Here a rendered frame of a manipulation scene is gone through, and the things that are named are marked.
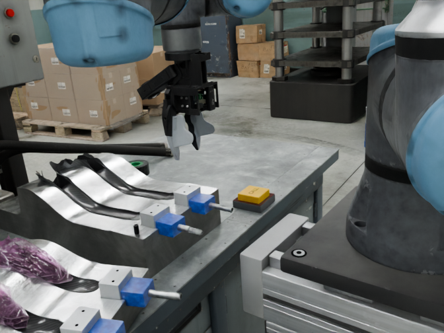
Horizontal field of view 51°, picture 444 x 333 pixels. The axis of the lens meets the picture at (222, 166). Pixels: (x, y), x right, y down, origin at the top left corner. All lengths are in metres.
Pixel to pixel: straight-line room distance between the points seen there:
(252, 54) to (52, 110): 3.65
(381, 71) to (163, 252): 0.61
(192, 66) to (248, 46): 6.92
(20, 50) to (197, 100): 0.96
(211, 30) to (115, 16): 7.66
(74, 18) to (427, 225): 0.36
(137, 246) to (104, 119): 4.02
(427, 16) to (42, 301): 0.69
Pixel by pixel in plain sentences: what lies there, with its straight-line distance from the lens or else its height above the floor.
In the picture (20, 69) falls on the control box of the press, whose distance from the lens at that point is 1.72.
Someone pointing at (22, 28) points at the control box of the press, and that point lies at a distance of 1.74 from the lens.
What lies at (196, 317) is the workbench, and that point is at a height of 0.63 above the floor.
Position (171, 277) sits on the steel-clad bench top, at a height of 0.80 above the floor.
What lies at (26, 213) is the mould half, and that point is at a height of 0.87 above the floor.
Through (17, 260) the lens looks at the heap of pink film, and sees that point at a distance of 0.87.
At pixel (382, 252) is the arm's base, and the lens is 0.50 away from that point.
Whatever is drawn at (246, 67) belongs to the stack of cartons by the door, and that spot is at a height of 0.17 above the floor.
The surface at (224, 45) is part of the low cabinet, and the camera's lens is 7.88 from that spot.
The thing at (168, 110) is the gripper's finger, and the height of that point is 1.11.
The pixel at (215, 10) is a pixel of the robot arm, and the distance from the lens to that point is 0.89.
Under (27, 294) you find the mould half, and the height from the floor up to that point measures 0.87.
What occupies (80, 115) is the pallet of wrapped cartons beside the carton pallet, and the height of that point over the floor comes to 0.24.
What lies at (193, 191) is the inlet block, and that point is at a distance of 0.99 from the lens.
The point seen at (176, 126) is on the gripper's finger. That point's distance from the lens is 0.92.
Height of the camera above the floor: 1.30
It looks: 20 degrees down
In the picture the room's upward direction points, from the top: 4 degrees counter-clockwise
